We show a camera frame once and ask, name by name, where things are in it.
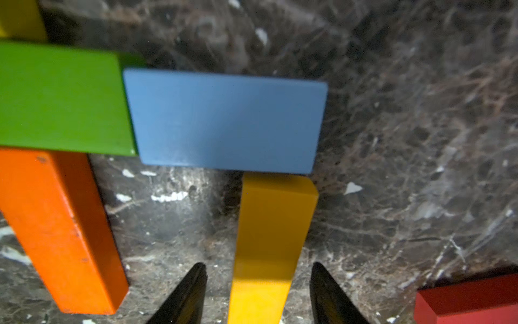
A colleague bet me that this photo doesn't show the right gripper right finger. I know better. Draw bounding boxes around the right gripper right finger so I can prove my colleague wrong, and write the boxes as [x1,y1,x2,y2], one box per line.
[310,262,369,324]

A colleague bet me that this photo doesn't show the light blue block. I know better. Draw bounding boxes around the light blue block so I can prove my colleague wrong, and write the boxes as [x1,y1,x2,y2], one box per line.
[123,68,328,174]

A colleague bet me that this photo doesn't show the green block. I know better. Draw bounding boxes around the green block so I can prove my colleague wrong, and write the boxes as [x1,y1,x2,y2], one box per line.
[1,40,146,156]

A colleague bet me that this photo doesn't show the yellow block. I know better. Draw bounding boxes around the yellow block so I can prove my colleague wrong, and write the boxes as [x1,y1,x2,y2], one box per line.
[228,172,319,323]
[0,0,48,43]

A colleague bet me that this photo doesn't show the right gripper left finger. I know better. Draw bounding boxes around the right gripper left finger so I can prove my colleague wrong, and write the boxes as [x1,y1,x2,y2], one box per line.
[146,263,208,324]

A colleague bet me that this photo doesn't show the orange block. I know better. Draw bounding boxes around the orange block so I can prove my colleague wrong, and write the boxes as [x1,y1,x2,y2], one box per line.
[1,148,129,315]

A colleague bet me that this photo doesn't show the red block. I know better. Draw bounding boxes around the red block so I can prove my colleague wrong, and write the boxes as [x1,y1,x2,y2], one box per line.
[414,274,517,324]

